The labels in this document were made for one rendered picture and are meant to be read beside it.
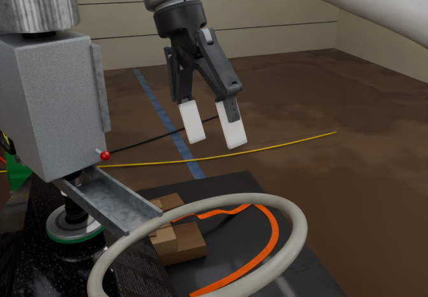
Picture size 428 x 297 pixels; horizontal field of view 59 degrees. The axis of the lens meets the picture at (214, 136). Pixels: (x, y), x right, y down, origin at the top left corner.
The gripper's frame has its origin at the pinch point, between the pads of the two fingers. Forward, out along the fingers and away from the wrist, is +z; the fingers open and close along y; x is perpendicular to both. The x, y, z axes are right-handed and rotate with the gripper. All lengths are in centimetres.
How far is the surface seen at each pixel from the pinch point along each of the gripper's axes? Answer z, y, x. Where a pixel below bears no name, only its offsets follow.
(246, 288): 25.3, -1.2, 2.5
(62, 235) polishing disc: 31, 86, 26
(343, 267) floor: 128, 113, -113
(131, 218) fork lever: 24, 53, 7
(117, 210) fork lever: 22, 58, 9
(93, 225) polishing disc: 32, 86, 15
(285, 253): 24.7, 0.6, -7.5
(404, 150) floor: 117, 186, -278
